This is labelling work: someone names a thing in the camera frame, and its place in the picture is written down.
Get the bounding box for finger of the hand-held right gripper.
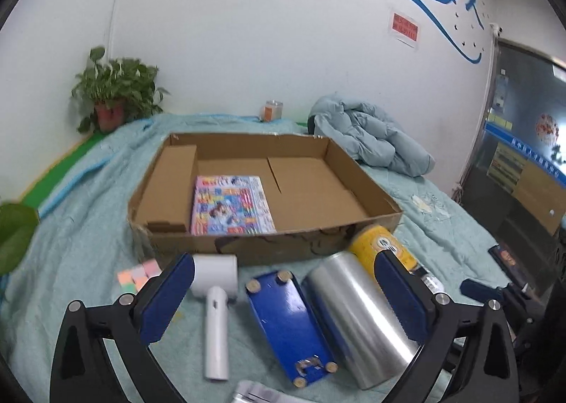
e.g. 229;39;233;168
459;278;514;304

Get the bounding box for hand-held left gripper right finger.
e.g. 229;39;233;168
374;248;521;403

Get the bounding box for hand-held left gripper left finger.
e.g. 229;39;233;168
50;253;197;403

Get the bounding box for silver metal cylinder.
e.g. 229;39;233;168
302;251;423;390

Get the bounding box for yellow can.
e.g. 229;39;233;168
348;225;444;295

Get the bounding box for white hair dryer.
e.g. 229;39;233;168
191;254;238;382

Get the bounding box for blue case with round feet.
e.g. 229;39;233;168
245;271;339;388

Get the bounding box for brown cardboard box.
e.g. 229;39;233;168
127;132;404;269

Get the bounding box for pastel puzzle cube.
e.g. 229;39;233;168
117;259;161;294

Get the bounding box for dark box with red print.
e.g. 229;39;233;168
487;244;531;293

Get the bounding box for colourful comic magazine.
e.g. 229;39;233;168
190;175;277;236

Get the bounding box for teal bed sheet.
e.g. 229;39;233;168
0;113;514;403

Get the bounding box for blue yellow door poster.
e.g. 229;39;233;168
484;115;566;236

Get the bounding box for white plastic package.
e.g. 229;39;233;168
230;380;288;403

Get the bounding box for green mat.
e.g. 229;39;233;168
20;133;107;220

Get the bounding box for light blue quilt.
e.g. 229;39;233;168
307;93;436;176

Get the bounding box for glass jar with orange contents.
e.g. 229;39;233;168
261;100;284;122

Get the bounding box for potted green plant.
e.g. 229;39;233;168
71;46;171;134

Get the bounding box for glass door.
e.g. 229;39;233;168
451;38;566;253

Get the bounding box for red wall notice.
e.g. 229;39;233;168
389;9;421;49

